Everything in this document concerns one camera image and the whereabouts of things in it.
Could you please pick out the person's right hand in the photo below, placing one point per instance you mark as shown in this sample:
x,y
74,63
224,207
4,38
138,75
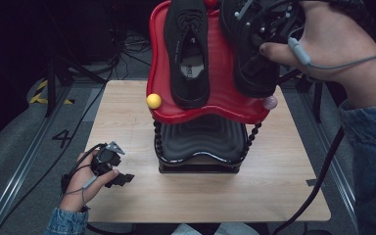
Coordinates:
x,y
336,49

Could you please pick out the black metal stand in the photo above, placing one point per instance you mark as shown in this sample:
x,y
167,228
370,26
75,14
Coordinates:
x,y
318,101

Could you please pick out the person's left hand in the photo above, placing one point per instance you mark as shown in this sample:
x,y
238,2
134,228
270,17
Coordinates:
x,y
78,189

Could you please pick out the black low sneaker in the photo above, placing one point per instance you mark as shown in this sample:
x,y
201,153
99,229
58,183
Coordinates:
x,y
189,94

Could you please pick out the person's legs in light trousers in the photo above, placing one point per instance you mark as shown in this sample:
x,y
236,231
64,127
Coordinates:
x,y
228,230

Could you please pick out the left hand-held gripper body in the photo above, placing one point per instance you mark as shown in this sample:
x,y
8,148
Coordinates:
x,y
106,161

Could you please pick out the grey metal floor rail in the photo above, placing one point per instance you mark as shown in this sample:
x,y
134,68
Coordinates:
x,y
19,169

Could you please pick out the red and black shoe rack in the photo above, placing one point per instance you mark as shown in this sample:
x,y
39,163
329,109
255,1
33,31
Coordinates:
x,y
223,98

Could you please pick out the black chunky sneaker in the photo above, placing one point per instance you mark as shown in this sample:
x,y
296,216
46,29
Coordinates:
x,y
258,85

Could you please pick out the black tape strip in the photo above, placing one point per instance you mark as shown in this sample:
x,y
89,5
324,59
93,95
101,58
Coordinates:
x,y
313,182

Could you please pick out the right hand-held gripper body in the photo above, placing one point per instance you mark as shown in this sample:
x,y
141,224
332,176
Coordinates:
x,y
271,23

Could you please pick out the black tripod stand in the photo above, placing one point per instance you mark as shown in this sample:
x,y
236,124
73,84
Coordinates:
x,y
51,84

